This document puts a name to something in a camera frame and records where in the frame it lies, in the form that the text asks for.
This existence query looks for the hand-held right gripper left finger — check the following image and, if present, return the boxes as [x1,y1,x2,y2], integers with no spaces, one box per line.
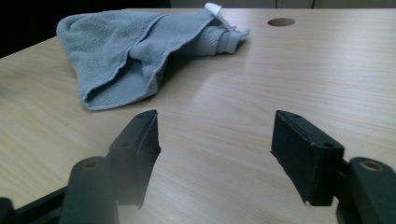
[106,109,162,208]

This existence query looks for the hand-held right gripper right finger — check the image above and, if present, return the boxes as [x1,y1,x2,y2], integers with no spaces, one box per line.
[270,109,346,207]

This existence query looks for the light blue towel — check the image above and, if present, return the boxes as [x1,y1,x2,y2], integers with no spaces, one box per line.
[55,2,251,111]

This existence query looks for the round table cable hole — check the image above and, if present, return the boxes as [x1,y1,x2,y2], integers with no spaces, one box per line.
[266,17,296,28]

